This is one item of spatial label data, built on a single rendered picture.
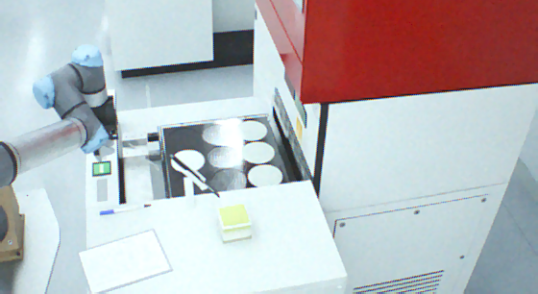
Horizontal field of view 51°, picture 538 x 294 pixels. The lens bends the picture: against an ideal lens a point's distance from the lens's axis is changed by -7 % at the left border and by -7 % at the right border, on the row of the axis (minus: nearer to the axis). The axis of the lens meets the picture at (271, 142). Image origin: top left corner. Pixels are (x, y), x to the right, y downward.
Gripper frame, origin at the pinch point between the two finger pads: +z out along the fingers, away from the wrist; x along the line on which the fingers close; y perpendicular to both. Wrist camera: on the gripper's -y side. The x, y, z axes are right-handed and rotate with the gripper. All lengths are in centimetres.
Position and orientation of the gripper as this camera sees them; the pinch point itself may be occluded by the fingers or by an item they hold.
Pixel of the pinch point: (97, 158)
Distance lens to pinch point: 173.4
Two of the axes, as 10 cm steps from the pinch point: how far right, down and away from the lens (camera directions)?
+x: -2.2, -6.3, 7.4
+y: 9.8, -1.2, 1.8
